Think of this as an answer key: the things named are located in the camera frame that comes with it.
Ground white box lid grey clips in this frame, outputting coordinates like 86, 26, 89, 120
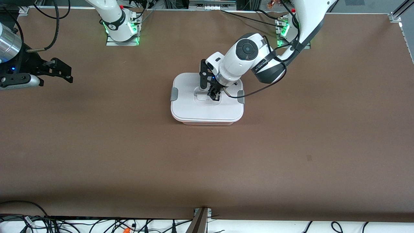
170, 73, 245, 123

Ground pink storage box base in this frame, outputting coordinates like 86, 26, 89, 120
175, 118, 242, 126

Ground white power strip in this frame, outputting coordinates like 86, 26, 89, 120
189, 0, 237, 10

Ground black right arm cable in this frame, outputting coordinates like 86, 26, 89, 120
26, 0, 71, 53

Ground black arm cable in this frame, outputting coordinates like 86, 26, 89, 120
26, 0, 71, 53
223, 0, 302, 99

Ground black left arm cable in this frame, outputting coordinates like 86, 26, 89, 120
223, 0, 302, 99

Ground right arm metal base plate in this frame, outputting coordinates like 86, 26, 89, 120
106, 18, 141, 46

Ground thin black table cable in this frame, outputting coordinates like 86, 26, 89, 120
221, 9, 286, 28

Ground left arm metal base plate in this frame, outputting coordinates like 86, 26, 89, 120
276, 17, 311, 50

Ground aluminium profile post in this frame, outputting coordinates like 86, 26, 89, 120
186, 207, 212, 233

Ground black looped cable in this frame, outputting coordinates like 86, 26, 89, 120
0, 200, 49, 224

